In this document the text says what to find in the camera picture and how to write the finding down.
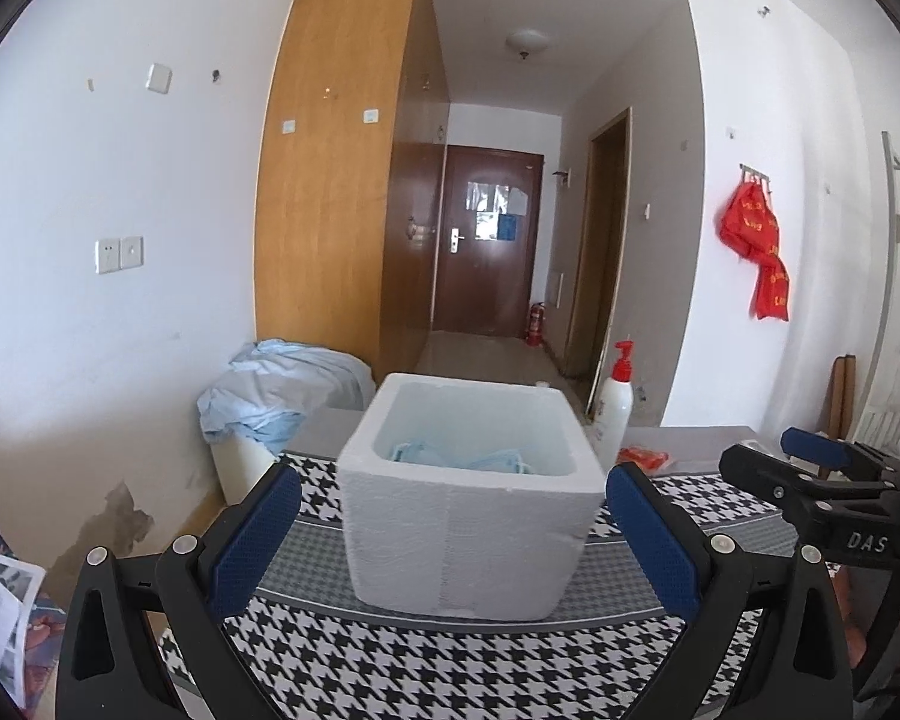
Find dark red entry door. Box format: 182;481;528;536
432;145;543;338

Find wooden planks against wall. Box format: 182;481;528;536
827;355;857;439

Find wooden wardrobe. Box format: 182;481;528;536
255;0;450;380

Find white pump bottle red cap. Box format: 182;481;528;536
592;340;634;470

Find white styrofoam box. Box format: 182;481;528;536
336;374;605;622

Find light blue crumpled sheet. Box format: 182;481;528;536
196;338;375;455

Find side doorway frame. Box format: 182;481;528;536
564;109;631;380

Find houndstooth table runner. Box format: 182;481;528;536
157;450;857;720

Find red fire extinguisher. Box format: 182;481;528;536
525;302;546;346

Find metal bunk bed frame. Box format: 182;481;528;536
852;132;900;452

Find white wall socket pair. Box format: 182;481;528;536
94;236;144;275

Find red snack packet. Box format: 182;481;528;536
616;445;671;475

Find white wall switch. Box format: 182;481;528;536
146;62;173;94

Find ceiling lamp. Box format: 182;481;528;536
505;28;553;62

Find blue surgical mask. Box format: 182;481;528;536
386;439;539;476

